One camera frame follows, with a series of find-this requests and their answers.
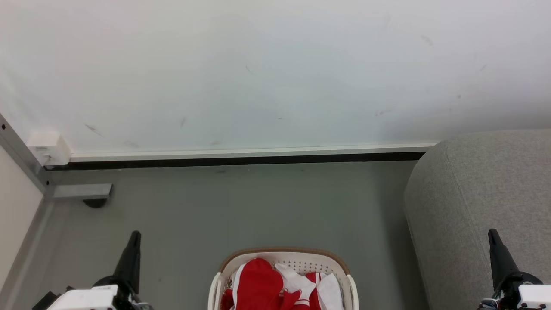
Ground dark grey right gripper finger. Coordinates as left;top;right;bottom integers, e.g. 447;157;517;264
488;229;520;290

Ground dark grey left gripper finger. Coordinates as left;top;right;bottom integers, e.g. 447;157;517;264
114;231;142;294

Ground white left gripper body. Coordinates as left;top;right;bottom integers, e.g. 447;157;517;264
32;276;154;310

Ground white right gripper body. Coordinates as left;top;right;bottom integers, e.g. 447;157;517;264
478;272;551;310

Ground red and white clothes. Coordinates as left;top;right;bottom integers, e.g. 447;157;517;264
221;258;344;310

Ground grey fabric sofa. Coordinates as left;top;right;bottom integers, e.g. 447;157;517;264
404;130;551;310

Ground beige partition panel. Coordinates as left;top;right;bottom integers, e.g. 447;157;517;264
0;146;44;290

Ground black floor edge strip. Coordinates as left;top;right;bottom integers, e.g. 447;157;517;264
45;151;427;171

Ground white plastic laundry basket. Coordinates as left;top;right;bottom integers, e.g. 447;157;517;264
208;247;359;310

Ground grey metal foot bracket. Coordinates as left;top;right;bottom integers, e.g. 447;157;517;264
53;183;114;200

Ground white wall socket box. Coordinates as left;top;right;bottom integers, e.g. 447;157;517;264
27;131;72;167

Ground grey aluminium partition frame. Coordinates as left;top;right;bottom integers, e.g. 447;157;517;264
0;114;55;310

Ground white wall skirting strip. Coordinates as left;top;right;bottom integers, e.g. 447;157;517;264
69;143;439;163

